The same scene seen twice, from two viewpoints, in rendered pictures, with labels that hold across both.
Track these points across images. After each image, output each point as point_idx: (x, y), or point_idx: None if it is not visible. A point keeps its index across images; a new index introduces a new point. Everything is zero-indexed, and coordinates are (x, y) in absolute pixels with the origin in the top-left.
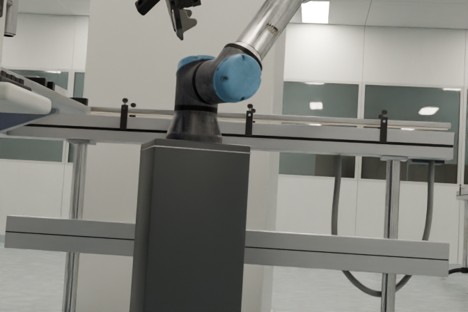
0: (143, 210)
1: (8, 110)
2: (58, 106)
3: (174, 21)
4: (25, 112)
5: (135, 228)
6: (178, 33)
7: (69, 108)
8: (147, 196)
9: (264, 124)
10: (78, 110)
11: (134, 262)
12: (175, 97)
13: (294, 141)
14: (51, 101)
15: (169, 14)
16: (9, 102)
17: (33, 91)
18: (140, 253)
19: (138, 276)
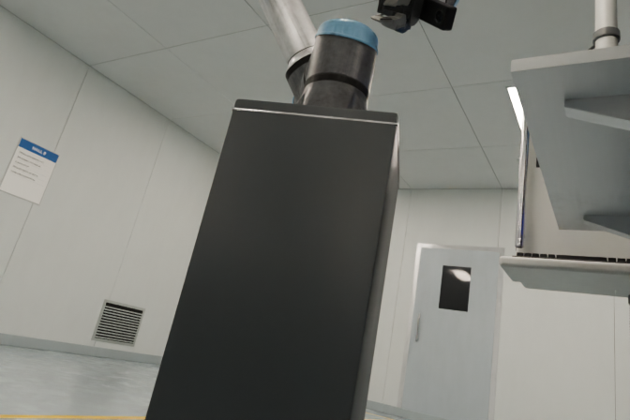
0: (383, 258)
1: (524, 272)
2: (552, 128)
3: (400, 24)
4: (515, 269)
5: (374, 275)
6: (390, 28)
7: (539, 112)
8: (388, 245)
9: None
10: (525, 106)
11: (365, 349)
12: (370, 85)
13: None
14: (548, 155)
15: None
16: (513, 280)
17: (549, 190)
18: (372, 332)
19: (366, 373)
